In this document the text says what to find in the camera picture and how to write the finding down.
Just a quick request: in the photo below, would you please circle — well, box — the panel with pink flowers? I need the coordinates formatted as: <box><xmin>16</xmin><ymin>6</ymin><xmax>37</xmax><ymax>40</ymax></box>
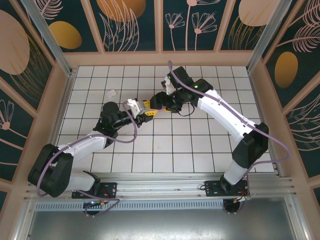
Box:
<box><xmin>162</xmin><ymin>0</ymin><xmax>221</xmax><ymax>53</ymax></box>

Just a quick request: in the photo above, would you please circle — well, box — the panel with orange half circle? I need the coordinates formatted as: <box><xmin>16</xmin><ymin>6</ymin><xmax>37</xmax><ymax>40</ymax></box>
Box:
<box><xmin>89</xmin><ymin>0</ymin><xmax>158</xmax><ymax>53</ymax></box>

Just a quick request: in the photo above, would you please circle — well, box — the panel with cream circle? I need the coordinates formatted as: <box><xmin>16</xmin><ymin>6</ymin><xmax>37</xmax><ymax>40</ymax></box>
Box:
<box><xmin>219</xmin><ymin>0</ymin><xmax>275</xmax><ymax>52</ymax></box>

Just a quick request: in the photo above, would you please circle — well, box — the panel with single flower outline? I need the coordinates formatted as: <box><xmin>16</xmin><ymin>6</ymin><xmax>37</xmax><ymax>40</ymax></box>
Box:
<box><xmin>0</xmin><ymin>76</ymin><xmax>36</xmax><ymax>182</ymax></box>

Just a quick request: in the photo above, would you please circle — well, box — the panel with small orange oval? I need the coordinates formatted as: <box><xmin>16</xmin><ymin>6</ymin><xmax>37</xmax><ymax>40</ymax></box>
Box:
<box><xmin>32</xmin><ymin>0</ymin><xmax>101</xmax><ymax>54</ymax></box>

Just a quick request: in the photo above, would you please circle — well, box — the grey metal sheet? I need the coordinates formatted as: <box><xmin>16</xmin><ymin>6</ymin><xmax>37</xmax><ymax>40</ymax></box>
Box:
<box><xmin>24</xmin><ymin>208</ymin><xmax>301</xmax><ymax>240</ymax></box>

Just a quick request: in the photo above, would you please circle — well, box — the panel with large cream oval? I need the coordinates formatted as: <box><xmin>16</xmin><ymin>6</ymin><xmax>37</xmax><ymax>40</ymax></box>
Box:
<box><xmin>0</xmin><ymin>0</ymin><xmax>56</xmax><ymax>112</ymax></box>

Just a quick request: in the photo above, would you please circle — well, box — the panel with fern and oval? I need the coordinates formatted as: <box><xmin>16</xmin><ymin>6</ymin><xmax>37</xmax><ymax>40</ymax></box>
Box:
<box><xmin>261</xmin><ymin>0</ymin><xmax>320</xmax><ymax>110</ymax></box>

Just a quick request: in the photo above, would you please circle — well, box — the panel with leaf outlines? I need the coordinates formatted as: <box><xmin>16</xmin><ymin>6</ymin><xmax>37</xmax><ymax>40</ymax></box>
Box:
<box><xmin>284</xmin><ymin>91</ymin><xmax>320</xmax><ymax>179</ymax></box>

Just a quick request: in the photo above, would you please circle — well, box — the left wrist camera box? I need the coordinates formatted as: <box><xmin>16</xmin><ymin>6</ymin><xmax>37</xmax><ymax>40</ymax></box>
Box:
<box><xmin>126</xmin><ymin>98</ymin><xmax>147</xmax><ymax>118</ymax></box>

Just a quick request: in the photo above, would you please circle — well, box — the thin black cable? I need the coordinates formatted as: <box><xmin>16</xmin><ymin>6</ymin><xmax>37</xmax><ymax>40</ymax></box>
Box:
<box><xmin>177</xmin><ymin>102</ymin><xmax>196</xmax><ymax>117</ymax></box>

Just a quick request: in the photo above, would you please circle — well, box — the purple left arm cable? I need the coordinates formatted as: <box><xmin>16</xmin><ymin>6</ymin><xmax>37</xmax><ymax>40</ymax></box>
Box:
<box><xmin>36</xmin><ymin>101</ymin><xmax>139</xmax><ymax>198</ymax></box>

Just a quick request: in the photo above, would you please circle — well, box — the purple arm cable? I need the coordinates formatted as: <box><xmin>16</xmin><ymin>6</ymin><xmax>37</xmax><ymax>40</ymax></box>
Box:
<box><xmin>166</xmin><ymin>59</ymin><xmax>291</xmax><ymax>201</ymax></box>
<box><xmin>36</xmin><ymin>101</ymin><xmax>139</xmax><ymax>198</ymax></box>

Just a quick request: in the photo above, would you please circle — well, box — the aluminium table side rail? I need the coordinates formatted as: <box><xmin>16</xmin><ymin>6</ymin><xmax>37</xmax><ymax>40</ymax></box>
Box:
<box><xmin>46</xmin><ymin>71</ymin><xmax>77</xmax><ymax>163</ymax></box>
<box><xmin>247</xmin><ymin>68</ymin><xmax>287</xmax><ymax>178</ymax></box>

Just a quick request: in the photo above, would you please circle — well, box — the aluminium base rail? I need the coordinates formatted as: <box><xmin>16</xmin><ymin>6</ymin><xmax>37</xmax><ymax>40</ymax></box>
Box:
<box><xmin>23</xmin><ymin>172</ymin><xmax>300</xmax><ymax>201</ymax></box>

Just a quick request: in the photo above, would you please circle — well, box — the aluminium corner post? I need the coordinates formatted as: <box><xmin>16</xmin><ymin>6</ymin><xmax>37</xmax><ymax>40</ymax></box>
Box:
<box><xmin>246</xmin><ymin>0</ymin><xmax>292</xmax><ymax>75</ymax></box>
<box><xmin>21</xmin><ymin>0</ymin><xmax>76</xmax><ymax>77</ymax></box>

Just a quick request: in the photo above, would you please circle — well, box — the slotted grey cable duct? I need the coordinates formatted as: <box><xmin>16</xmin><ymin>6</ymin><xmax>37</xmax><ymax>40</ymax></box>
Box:
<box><xmin>34</xmin><ymin>199</ymin><xmax>226</xmax><ymax>211</ymax></box>

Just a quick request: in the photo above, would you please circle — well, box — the short purple cable loop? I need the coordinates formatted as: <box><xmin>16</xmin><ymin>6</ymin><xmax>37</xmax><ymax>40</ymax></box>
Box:
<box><xmin>83</xmin><ymin>193</ymin><xmax>121</xmax><ymax>218</ymax></box>

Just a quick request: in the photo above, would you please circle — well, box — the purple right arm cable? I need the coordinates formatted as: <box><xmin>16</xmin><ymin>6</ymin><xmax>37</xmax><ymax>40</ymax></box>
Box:
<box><xmin>166</xmin><ymin>59</ymin><xmax>291</xmax><ymax>201</ymax></box>

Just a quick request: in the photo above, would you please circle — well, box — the aluminium front post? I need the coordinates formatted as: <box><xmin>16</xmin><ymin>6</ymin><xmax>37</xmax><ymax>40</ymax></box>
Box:
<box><xmin>13</xmin><ymin>197</ymin><xmax>36</xmax><ymax>240</ymax></box>
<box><xmin>284</xmin><ymin>178</ymin><xmax>310</xmax><ymax>240</ymax></box>

